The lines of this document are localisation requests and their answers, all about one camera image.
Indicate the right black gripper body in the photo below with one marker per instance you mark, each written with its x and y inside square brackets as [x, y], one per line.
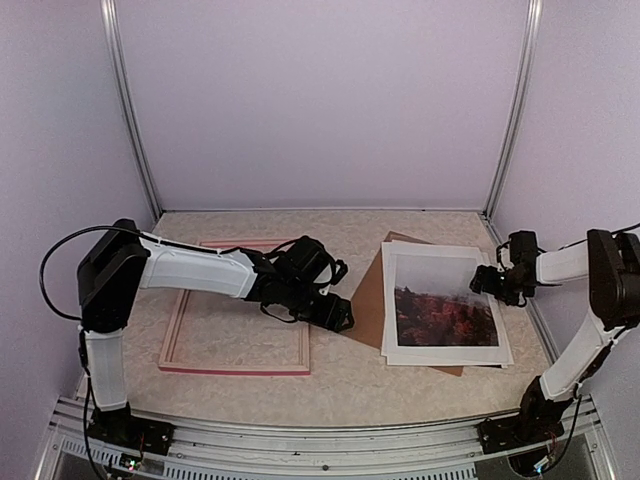
[497, 287]

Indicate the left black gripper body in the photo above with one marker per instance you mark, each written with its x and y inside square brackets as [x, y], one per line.
[330, 318]

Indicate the landscape photo print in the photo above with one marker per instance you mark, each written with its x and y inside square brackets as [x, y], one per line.
[440, 305]

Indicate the wooden picture frame pink edge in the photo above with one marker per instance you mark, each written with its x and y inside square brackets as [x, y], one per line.
[213, 334]

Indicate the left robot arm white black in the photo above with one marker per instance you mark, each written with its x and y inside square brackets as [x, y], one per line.
[126, 260]

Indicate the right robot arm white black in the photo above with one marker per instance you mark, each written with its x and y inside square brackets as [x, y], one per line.
[608, 263]

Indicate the lower photo print white border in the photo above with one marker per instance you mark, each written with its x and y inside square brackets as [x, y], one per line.
[450, 364]

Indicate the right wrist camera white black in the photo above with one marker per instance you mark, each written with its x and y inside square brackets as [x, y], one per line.
[522, 247]

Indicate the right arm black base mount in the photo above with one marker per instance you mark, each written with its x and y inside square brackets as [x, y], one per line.
[512, 432]

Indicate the front aluminium rail base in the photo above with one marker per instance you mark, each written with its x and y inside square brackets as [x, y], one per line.
[201, 449]

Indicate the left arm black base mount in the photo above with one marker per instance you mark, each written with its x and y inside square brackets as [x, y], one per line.
[123, 429]

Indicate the right aluminium corner post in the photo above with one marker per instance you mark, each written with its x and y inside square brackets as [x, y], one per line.
[517, 107]

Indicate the aluminium corner post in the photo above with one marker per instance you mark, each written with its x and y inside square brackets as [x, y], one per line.
[517, 107]
[115, 46]

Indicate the left aluminium corner post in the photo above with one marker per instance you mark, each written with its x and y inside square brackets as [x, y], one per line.
[115, 46]

